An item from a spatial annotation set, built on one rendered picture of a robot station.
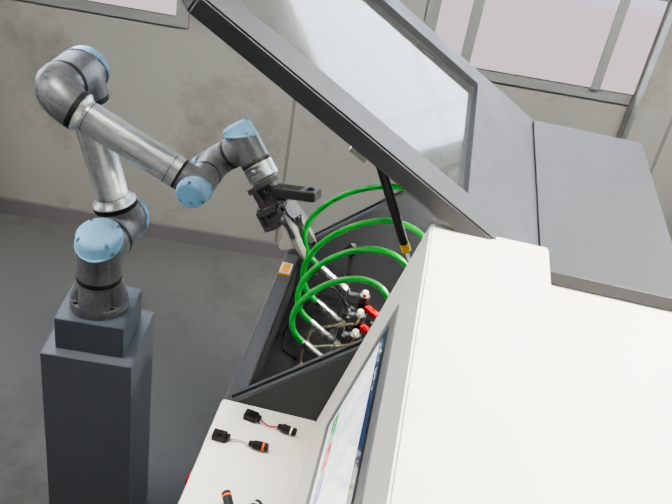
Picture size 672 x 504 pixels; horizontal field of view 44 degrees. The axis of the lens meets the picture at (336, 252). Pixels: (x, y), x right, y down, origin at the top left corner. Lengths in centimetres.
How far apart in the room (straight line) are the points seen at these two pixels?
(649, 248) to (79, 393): 149
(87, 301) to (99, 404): 31
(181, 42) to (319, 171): 83
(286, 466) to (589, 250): 76
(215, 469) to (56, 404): 76
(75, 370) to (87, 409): 14
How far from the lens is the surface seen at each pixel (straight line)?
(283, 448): 185
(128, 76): 382
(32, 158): 417
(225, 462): 181
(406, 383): 121
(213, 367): 346
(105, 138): 200
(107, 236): 217
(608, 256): 173
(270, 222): 205
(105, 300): 223
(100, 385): 234
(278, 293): 230
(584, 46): 364
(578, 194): 193
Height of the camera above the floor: 234
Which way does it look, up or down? 34 degrees down
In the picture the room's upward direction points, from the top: 10 degrees clockwise
